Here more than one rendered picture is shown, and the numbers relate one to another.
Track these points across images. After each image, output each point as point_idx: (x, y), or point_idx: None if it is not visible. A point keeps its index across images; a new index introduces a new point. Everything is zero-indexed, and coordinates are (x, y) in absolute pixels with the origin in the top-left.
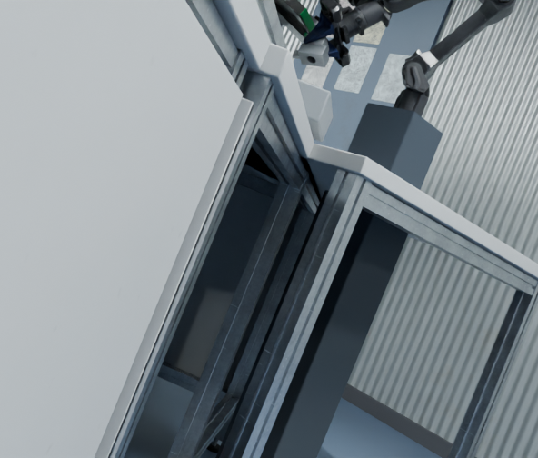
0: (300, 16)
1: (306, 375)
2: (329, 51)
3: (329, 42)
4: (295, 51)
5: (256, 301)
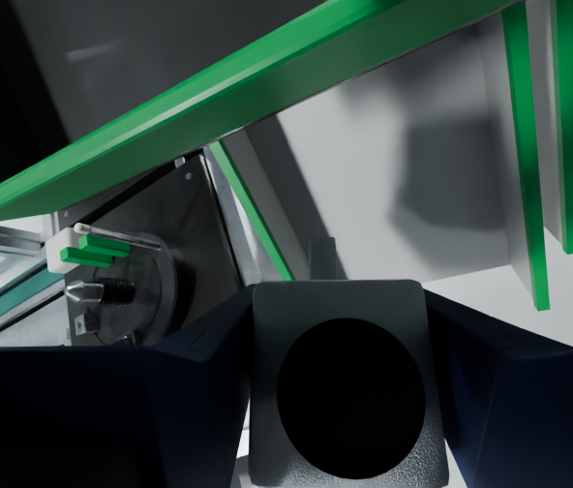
0: (79, 202)
1: None
2: (477, 483)
3: None
4: (310, 253)
5: None
